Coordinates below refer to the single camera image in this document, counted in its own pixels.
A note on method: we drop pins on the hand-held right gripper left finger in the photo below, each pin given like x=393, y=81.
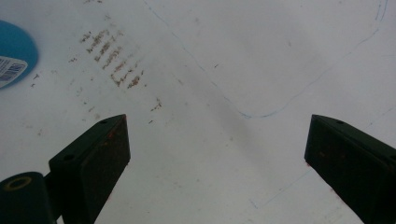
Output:
x=93, y=161

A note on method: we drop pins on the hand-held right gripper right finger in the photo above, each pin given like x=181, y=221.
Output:
x=351, y=158

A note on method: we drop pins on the blue bottle with white cap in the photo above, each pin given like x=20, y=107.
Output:
x=15, y=49

